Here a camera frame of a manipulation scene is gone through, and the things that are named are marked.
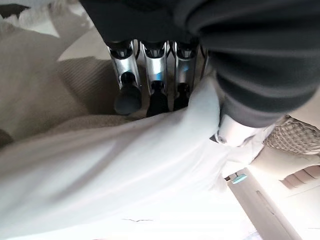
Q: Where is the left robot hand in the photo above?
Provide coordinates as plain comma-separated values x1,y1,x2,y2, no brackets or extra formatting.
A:
79,0,320,148

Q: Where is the white bed sheet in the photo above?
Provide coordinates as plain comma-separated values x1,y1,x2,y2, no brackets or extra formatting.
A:
0,74,266,240

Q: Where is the woven wicker basket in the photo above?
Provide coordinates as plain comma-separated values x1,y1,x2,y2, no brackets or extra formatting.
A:
262,114,320,156

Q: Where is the teal round knob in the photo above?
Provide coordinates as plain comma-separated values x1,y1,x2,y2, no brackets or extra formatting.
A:
230,173,249,185

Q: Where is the white fluffy pillow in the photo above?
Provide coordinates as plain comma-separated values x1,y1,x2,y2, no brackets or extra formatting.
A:
0,0,94,39

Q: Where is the beige ribbed blanket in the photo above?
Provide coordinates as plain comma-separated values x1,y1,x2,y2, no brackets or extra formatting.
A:
0,22,176,151

